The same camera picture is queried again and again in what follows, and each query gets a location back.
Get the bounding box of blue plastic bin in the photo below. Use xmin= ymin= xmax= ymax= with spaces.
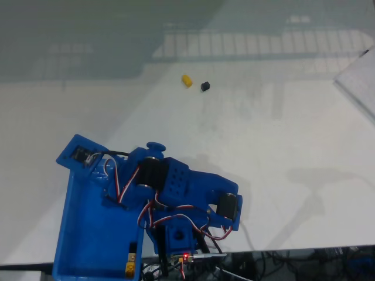
xmin=52 ymin=163 xmax=145 ymax=280

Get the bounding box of controller board with red light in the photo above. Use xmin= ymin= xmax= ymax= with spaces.
xmin=171 ymin=252 xmax=196 ymax=265

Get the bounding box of white flat board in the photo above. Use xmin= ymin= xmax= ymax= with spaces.
xmin=333 ymin=45 xmax=375 ymax=124

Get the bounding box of black camera cable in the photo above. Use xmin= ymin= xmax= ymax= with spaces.
xmin=93 ymin=149 xmax=131 ymax=157

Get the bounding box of blue gripper camera mount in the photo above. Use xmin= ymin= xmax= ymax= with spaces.
xmin=55 ymin=133 xmax=108 ymax=178

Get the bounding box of silver cable plug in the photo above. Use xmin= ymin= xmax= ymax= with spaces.
xmin=193 ymin=252 xmax=227 ymax=259

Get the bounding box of black cable tangle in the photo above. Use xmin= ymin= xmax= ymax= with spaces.
xmin=228 ymin=246 xmax=375 ymax=281

